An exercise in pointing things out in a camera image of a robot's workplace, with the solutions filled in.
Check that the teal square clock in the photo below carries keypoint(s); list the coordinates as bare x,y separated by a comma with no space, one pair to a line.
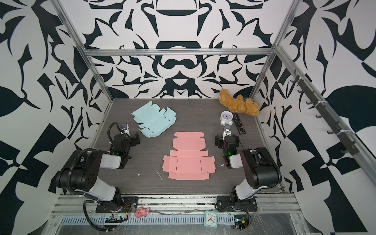
210,219

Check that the black wall hook rack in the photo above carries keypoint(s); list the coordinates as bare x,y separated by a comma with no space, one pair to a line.
327,113

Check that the pink paper box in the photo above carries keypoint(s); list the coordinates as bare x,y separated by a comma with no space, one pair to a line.
189,159

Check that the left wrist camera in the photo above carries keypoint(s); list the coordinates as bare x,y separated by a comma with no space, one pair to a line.
124,129

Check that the black remote control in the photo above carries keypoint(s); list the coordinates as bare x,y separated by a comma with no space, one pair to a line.
238,124

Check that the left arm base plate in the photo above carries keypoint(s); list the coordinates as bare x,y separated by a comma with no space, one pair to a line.
126,204

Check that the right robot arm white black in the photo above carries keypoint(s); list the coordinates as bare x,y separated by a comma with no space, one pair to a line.
261,171

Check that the light blue flat paper box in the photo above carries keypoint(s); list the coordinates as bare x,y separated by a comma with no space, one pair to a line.
152,120

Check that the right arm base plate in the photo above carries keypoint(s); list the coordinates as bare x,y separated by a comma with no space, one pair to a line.
232,204

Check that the pink small toy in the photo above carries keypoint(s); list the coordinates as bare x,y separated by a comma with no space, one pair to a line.
141,212

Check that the small circuit board right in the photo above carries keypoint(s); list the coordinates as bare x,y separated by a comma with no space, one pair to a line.
242,221

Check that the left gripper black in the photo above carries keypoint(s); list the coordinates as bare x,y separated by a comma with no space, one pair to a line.
134,139

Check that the white alarm clock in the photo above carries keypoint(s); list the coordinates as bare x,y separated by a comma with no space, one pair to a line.
226,118

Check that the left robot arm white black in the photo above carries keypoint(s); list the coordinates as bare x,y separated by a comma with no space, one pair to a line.
80,174

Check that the brown teddy bear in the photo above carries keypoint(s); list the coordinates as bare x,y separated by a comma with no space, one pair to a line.
238,105

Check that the small circuit board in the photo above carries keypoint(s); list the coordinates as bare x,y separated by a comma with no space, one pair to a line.
117,218
242,221

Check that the small circuit board left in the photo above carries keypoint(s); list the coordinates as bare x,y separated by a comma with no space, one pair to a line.
117,218

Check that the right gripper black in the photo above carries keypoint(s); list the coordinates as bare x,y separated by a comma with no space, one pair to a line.
222,141

